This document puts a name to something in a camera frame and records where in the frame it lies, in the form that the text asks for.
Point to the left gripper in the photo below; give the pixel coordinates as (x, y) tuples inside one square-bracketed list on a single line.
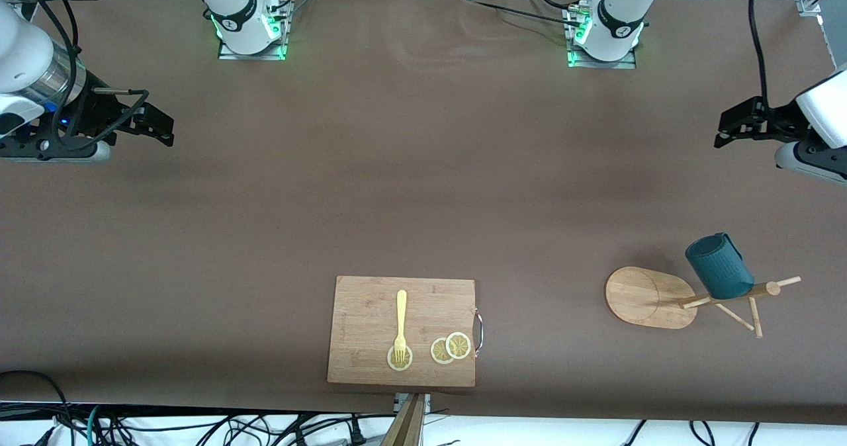
[(778, 119)]

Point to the yellow plastic fork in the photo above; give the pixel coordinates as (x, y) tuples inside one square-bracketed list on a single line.
[(401, 313)]

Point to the metal clamp bracket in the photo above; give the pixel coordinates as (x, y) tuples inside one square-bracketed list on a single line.
[(427, 403)]

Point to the dried lemon slice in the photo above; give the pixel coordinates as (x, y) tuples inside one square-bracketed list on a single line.
[(408, 361), (438, 352), (458, 345)]

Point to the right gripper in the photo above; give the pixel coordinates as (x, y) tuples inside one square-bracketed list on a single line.
[(94, 112)]

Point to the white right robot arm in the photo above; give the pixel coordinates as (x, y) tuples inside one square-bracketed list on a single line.
[(228, 9)]

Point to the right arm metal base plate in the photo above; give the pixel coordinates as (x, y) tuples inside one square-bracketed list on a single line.
[(261, 56)]

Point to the dark teal mug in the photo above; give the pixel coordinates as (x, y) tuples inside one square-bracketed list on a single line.
[(718, 267)]

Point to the brown table cover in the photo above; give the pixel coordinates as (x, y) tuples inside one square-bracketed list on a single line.
[(423, 135)]

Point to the wooden post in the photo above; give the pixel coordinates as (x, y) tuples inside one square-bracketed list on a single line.
[(407, 426)]

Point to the bamboo cutting board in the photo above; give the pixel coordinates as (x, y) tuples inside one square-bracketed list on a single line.
[(364, 327)]

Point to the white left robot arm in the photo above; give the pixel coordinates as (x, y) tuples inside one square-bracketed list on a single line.
[(622, 9)]

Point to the wooden cup rack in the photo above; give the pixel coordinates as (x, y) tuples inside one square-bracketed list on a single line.
[(638, 297)]

